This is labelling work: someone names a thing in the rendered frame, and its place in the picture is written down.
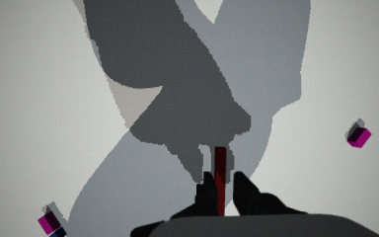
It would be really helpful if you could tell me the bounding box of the small blue cube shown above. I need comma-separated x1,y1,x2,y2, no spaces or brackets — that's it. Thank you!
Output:
49,227,67,237

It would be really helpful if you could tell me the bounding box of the dark red rod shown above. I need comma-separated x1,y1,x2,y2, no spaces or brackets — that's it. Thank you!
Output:
214,146,226,216

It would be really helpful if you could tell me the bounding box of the small magenta block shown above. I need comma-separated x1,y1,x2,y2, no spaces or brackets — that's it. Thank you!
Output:
347,127,371,148

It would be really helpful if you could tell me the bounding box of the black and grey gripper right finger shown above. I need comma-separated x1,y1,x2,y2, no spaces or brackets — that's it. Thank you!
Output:
233,171,308,215

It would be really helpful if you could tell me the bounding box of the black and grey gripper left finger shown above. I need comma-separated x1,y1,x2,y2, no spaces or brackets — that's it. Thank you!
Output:
130,171,219,237

